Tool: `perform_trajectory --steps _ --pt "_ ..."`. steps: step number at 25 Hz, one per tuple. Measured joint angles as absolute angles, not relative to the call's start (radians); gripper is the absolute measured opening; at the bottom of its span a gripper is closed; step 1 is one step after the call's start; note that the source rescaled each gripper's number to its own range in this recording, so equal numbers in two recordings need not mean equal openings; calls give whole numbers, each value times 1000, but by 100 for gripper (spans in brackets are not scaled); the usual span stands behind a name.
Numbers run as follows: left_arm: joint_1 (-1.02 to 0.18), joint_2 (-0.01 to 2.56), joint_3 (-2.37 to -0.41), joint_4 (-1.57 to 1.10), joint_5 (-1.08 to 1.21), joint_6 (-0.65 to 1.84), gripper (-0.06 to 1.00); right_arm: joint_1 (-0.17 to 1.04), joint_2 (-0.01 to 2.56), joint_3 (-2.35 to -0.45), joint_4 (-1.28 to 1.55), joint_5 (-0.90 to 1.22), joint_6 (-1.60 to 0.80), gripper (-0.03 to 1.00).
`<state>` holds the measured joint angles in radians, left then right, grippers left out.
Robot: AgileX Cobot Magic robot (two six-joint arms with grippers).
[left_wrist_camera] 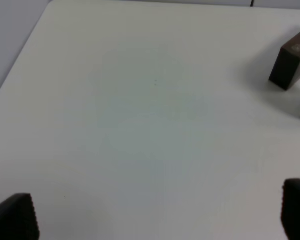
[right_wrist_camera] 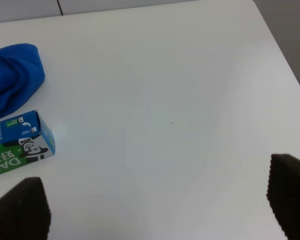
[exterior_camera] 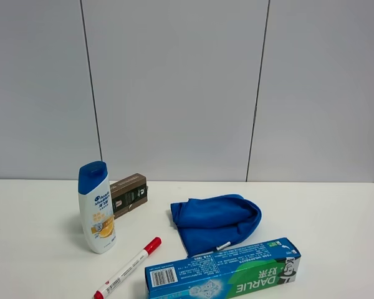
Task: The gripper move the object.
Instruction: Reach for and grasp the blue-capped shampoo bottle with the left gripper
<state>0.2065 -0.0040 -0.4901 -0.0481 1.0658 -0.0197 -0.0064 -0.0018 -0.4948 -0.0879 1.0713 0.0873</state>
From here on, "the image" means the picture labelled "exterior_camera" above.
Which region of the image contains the blue green toothpaste box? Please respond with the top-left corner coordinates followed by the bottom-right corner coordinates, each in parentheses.
top-left (145, 237), bottom-right (301, 299)

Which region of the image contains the blue cloth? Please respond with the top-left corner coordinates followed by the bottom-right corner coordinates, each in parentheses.
top-left (170, 194), bottom-right (262, 258)

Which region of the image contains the red white marker pen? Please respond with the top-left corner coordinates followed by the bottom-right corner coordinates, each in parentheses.
top-left (93, 237), bottom-right (161, 299)

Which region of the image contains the white blue shampoo bottle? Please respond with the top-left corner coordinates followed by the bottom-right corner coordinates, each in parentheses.
top-left (78, 161), bottom-right (116, 254)

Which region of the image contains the brown cardboard box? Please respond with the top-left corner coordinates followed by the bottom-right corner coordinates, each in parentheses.
top-left (110, 173), bottom-right (148, 219)

